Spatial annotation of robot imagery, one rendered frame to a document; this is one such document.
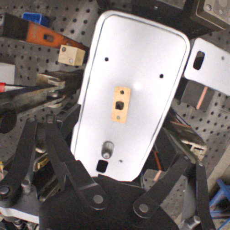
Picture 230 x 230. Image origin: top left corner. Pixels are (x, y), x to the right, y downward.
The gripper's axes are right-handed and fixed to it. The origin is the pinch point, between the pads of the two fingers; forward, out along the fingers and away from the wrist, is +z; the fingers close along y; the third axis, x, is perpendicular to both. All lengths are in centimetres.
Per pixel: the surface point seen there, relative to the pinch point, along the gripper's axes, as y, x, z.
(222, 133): 61, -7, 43
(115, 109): -0.9, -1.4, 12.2
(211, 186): 173, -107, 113
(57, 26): -35, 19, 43
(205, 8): 9.6, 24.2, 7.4
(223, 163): 163, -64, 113
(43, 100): -14.4, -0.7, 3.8
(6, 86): -21.3, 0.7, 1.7
